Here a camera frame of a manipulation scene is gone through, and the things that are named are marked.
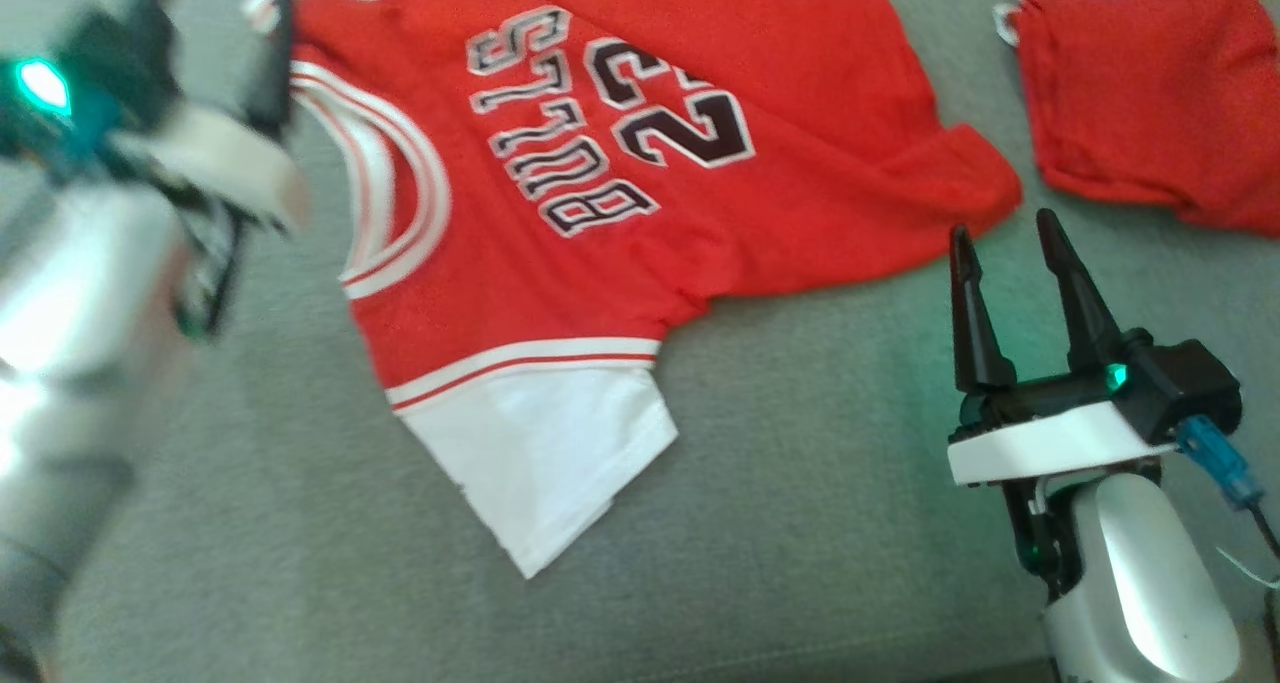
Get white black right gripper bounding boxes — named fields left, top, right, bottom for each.
left=947, top=208, right=1176, bottom=487

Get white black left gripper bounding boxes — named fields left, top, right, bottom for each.
left=110, top=0, right=309, bottom=232

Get red basketball shorts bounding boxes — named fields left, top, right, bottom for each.
left=993, top=0, right=1280, bottom=236

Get red white basketball jersey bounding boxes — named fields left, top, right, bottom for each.
left=245, top=0, right=1023, bottom=579

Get grey fabric sofa seat cushion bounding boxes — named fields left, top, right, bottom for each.
left=0, top=0, right=1280, bottom=683

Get right teal plug camera cable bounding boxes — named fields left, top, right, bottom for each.
left=1175, top=415, right=1280, bottom=589

